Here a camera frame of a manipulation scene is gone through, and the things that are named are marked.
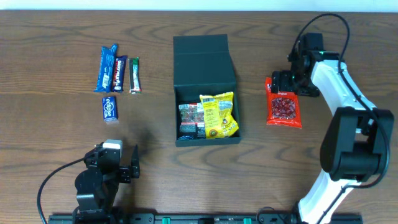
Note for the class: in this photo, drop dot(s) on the red candy bag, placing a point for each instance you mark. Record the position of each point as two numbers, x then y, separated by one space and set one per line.
283 107

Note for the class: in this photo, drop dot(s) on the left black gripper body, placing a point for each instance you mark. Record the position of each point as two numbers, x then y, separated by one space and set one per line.
125 173

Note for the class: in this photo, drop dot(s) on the dark green box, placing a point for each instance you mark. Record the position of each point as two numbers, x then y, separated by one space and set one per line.
203 66

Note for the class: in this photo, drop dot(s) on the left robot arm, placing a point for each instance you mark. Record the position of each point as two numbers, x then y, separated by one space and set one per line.
98 185

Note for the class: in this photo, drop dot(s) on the black clear candy bag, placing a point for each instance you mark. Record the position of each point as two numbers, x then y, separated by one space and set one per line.
192 121

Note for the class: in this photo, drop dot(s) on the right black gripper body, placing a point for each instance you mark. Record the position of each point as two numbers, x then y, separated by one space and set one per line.
286 81

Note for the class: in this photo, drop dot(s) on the green white candy bar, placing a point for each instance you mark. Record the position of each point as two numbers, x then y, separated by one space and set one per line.
135 86

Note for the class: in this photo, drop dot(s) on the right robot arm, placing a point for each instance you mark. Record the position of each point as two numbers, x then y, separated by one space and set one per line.
355 152

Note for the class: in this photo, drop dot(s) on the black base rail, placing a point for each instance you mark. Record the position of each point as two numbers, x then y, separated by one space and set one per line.
149 218

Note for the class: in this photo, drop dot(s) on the dark blue chocolate bar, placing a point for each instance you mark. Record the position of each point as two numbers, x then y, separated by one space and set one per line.
118 75

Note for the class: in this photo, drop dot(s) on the blue cookie packet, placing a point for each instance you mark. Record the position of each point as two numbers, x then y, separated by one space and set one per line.
106 69

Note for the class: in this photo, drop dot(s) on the blue eclipse mint tin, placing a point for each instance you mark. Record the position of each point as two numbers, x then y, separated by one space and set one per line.
109 109

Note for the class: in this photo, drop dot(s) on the yellow candy bag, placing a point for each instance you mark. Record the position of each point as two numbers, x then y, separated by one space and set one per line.
218 118

